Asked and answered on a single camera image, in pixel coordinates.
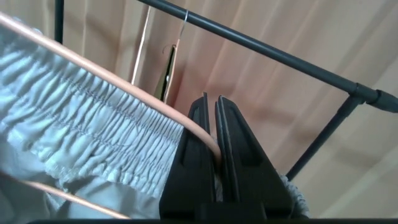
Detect black clothes rack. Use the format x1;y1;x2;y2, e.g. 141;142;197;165
54;0;398;182

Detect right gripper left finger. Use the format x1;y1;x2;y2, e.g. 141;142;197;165
159;92;218;219

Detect pale grey shorts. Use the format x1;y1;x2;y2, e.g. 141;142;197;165
0;17;310;220

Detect beige curtain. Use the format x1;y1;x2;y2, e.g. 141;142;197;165
0;0;398;218

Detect pink clothes hanger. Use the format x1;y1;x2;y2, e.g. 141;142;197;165
0;12;222;220
162;9;190;104

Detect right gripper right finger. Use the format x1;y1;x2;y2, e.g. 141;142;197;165
215;95;293;219

